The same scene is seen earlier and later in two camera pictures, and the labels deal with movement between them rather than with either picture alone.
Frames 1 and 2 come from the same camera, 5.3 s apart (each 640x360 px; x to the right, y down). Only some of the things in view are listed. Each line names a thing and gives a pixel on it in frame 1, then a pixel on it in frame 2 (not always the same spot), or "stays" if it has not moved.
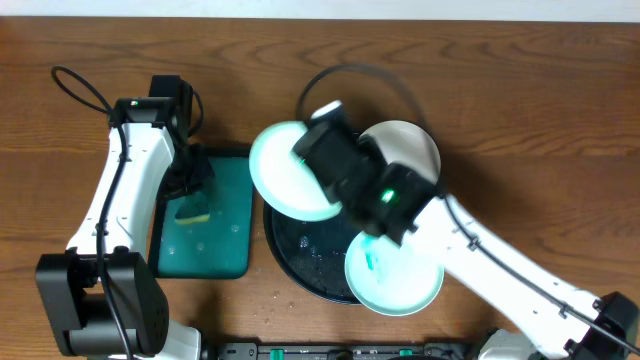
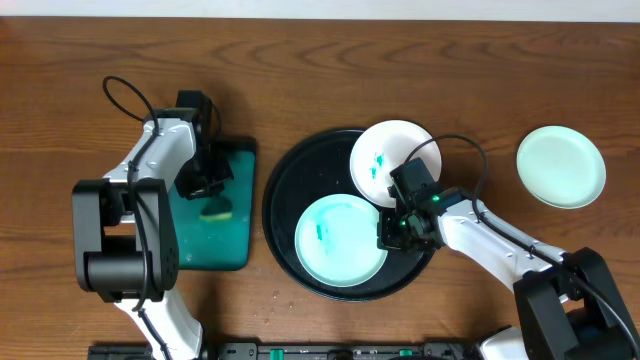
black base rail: [429, 351] stays
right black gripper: [308, 145] → [393, 235]
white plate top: [408, 145] stays
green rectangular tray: [221, 247] stays
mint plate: [283, 180] → [562, 166]
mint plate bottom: [389, 279] → [336, 241]
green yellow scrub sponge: [196, 210] → [220, 209]
